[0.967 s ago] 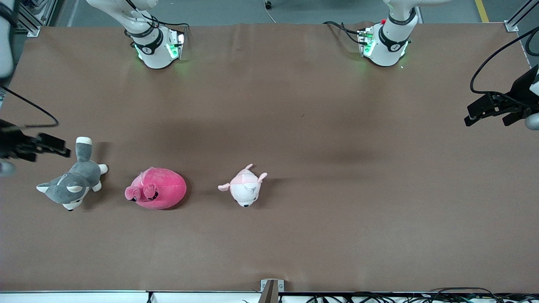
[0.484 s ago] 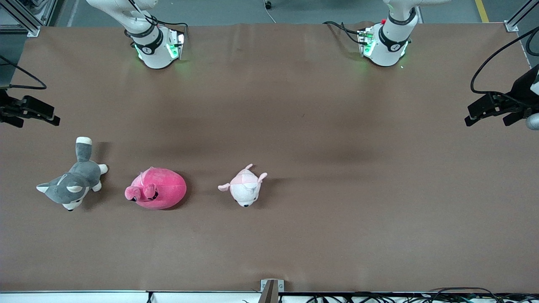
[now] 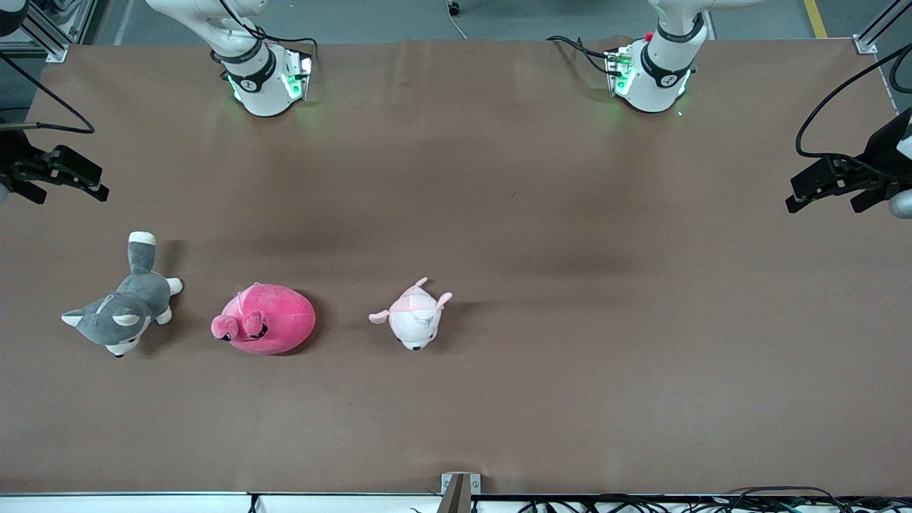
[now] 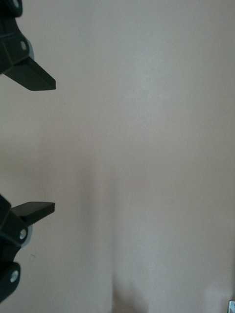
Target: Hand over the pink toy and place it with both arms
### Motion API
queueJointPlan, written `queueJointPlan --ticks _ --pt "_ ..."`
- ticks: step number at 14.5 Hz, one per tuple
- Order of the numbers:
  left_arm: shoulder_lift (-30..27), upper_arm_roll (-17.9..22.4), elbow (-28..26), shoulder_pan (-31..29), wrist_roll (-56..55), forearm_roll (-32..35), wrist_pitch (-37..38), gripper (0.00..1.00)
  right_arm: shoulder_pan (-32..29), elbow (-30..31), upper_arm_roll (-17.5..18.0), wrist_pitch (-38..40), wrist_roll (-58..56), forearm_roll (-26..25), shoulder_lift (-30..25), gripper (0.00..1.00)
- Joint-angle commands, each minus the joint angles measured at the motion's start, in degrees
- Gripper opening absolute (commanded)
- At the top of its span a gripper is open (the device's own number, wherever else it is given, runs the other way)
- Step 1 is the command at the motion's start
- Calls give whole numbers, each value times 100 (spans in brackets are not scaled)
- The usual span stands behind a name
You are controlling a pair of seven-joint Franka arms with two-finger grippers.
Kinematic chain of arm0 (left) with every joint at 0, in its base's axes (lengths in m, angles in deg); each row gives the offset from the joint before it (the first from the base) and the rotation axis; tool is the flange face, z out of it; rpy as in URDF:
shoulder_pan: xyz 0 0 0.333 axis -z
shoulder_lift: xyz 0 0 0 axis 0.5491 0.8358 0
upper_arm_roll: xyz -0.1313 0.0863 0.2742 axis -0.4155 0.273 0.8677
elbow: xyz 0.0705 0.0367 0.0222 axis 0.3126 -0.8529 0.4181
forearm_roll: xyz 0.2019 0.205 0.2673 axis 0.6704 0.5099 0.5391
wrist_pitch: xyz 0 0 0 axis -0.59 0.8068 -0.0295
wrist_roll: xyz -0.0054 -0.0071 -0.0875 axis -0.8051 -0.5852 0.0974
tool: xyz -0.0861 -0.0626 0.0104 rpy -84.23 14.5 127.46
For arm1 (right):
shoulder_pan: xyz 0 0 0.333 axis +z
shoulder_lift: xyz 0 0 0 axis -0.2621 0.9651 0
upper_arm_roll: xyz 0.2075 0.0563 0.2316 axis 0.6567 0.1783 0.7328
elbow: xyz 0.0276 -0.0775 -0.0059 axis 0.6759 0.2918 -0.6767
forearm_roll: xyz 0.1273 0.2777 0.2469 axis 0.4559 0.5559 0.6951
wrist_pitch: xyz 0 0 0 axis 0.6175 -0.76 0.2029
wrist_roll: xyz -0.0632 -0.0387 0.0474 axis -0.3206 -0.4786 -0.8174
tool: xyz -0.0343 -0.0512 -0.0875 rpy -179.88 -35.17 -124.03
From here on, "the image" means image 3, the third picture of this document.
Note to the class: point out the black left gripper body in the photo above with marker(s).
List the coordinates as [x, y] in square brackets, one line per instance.
[881, 158]

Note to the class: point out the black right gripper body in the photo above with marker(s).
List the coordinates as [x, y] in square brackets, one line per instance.
[14, 158]

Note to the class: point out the pink round plush toy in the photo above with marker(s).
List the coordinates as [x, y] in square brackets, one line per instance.
[278, 320]

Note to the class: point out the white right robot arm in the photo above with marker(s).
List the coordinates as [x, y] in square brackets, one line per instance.
[249, 71]

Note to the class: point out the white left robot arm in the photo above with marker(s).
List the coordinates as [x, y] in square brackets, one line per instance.
[655, 64]

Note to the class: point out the grey white husky plush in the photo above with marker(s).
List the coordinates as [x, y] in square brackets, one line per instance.
[121, 313]

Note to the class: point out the white panel along table edge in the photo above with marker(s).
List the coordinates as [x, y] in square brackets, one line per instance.
[142, 504]

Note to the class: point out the white pink plush dog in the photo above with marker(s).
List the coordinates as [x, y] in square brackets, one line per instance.
[417, 320]

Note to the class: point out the large table cover sheet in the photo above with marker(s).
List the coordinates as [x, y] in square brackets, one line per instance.
[499, 413]

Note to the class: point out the aluminium frame post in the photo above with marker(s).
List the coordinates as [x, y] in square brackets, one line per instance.
[880, 25]
[53, 35]

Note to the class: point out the metal corner bracket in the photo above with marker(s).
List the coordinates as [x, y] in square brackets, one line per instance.
[447, 482]

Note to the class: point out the dark camera mount pole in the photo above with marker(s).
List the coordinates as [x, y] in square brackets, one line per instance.
[456, 499]

